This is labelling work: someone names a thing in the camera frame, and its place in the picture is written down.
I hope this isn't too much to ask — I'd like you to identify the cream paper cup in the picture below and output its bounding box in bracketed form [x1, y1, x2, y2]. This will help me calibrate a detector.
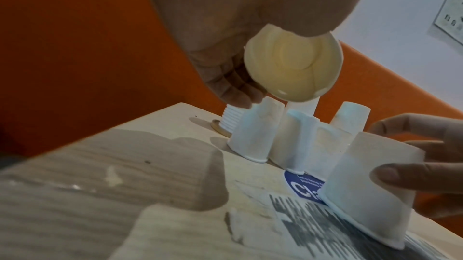
[243, 23, 343, 103]

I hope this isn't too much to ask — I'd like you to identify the person's right hand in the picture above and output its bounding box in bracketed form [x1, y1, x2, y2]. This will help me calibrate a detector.
[367, 113, 463, 219]

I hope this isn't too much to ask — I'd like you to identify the printed newspaper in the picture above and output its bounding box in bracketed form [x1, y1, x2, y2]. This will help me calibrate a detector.
[224, 167, 463, 260]

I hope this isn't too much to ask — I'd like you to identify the person's left hand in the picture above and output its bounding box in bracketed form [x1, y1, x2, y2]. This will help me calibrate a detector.
[138, 0, 379, 109]

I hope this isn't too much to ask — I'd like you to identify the stack of white ribbed cups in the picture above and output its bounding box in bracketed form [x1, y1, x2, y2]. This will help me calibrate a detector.
[221, 103, 251, 134]

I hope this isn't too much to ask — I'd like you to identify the brown round disc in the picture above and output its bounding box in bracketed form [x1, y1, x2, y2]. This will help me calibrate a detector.
[210, 119, 234, 137]

